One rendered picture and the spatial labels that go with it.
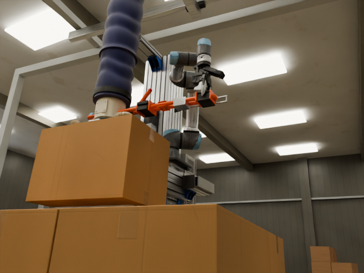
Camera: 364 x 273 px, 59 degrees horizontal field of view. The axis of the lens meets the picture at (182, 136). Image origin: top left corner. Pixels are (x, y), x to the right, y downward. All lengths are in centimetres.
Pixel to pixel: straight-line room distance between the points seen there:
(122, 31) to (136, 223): 154
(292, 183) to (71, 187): 1097
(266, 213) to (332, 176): 258
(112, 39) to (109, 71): 22
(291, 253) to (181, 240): 1135
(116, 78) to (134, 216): 129
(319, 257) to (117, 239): 773
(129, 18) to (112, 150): 94
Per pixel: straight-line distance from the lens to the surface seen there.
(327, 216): 1190
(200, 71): 171
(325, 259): 831
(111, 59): 198
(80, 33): 455
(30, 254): 88
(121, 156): 148
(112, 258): 72
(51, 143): 183
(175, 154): 210
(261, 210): 1228
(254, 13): 402
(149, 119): 242
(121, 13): 218
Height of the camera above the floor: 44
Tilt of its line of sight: 21 degrees up
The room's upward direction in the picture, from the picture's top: 2 degrees clockwise
